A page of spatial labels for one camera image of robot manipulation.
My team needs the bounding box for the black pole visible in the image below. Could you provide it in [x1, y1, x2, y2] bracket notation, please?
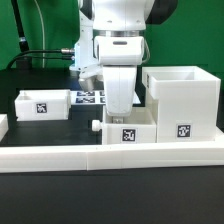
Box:
[11, 0, 32, 70]

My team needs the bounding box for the white thin cable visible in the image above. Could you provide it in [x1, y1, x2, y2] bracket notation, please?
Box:
[33, 0, 47, 69]

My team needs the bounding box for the white front drawer box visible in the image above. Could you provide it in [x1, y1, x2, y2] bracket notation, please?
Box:
[92, 107, 157, 145]

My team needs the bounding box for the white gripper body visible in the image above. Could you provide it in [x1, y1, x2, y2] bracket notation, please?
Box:
[94, 36, 144, 117]

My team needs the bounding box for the white drawer box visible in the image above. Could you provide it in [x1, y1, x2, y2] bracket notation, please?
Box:
[92, 107, 157, 145]
[14, 89, 71, 121]

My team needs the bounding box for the white fiducial marker sheet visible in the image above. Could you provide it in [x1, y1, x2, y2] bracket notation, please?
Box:
[70, 89, 142, 105]

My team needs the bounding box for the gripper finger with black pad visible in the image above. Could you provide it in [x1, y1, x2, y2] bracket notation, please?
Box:
[112, 116, 124, 124]

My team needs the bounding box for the black cable with metal connector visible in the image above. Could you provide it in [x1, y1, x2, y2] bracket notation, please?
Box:
[6, 48, 76, 70]

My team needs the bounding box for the white U-shaped boundary wall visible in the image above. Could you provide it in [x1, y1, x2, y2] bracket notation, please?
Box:
[0, 114, 224, 174]

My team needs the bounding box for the white drawer cabinet frame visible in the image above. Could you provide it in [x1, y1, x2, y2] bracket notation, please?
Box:
[142, 66, 221, 143]

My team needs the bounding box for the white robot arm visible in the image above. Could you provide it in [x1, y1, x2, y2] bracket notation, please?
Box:
[70, 0, 178, 121]

